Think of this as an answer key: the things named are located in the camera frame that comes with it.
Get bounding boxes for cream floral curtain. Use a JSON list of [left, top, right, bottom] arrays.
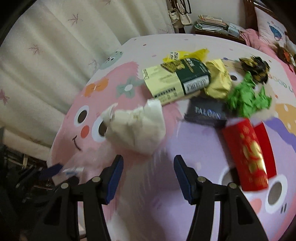
[[1, 1, 173, 160]]

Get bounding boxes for green cream carton box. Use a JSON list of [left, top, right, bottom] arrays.
[[142, 58, 211, 105]]

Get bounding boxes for white printed pillow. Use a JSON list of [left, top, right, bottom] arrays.
[[254, 7, 287, 47]]

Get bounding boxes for cartoon printed tablecloth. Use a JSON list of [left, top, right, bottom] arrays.
[[48, 34, 295, 240]]

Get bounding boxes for hanging bags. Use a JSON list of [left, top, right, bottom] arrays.
[[166, 0, 193, 33]]

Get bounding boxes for red gold envelope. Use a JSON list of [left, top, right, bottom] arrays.
[[222, 119, 277, 191]]

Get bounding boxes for plush toy pile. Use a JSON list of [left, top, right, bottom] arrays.
[[273, 35, 295, 72]]

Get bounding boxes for white tissue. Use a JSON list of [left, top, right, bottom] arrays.
[[102, 99, 166, 155]]

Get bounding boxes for black Talopn pouch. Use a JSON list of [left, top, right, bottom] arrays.
[[184, 97, 227, 128]]

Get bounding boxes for yellow snack bag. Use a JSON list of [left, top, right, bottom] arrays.
[[163, 49, 209, 63]]

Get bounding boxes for wooden headboard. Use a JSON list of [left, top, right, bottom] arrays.
[[243, 0, 287, 31]]

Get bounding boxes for pink bed blanket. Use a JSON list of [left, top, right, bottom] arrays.
[[240, 29, 295, 78]]

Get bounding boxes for green paper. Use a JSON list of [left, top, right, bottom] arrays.
[[226, 72, 272, 118]]

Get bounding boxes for stack of books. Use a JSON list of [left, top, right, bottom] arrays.
[[194, 15, 245, 38]]

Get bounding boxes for black gold wrapper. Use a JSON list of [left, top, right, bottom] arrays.
[[239, 56, 270, 84]]

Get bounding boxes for dark wooden nightstand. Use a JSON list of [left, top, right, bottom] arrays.
[[194, 30, 246, 45]]

